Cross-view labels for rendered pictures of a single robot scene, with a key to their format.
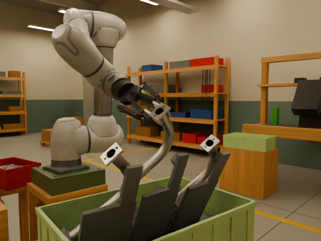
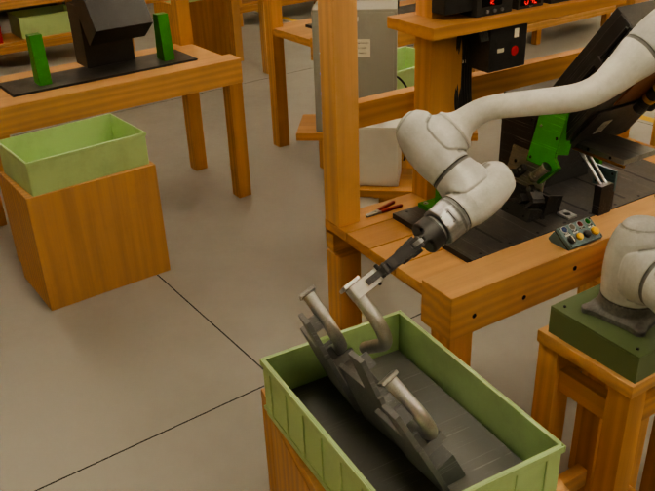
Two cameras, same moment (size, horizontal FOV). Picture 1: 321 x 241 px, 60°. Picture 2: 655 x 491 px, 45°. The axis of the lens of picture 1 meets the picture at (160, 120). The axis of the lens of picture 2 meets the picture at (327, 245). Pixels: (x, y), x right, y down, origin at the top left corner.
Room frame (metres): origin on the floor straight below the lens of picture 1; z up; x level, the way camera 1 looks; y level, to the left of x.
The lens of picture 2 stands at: (1.00, -1.39, 2.11)
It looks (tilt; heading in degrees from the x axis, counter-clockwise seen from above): 28 degrees down; 100
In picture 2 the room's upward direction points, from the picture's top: 2 degrees counter-clockwise
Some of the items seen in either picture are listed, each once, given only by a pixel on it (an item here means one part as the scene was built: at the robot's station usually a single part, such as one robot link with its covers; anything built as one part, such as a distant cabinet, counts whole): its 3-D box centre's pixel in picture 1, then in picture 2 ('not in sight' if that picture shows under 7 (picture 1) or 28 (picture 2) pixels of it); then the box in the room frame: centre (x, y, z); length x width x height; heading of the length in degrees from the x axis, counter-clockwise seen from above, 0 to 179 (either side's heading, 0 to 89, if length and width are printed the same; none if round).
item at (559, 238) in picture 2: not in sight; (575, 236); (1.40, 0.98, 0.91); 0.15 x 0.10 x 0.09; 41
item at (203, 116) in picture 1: (171, 106); not in sight; (7.09, -0.27, 1.10); 3.01 x 0.55 x 2.20; 45
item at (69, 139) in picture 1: (68, 137); (639, 258); (1.49, 0.50, 1.10); 0.18 x 0.16 x 0.22; 121
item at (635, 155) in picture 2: not in sight; (593, 142); (1.47, 1.31, 1.11); 0.39 x 0.16 x 0.03; 131
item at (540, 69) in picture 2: not in sight; (484, 83); (1.11, 1.61, 1.23); 1.30 x 0.05 x 0.09; 41
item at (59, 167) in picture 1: (64, 163); (632, 299); (1.49, 0.52, 0.96); 0.22 x 0.18 x 0.06; 51
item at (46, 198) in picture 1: (67, 187); (621, 342); (1.48, 0.51, 0.83); 0.32 x 0.32 x 0.04; 42
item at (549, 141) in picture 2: not in sight; (555, 132); (1.33, 1.23, 1.17); 0.13 x 0.12 x 0.20; 41
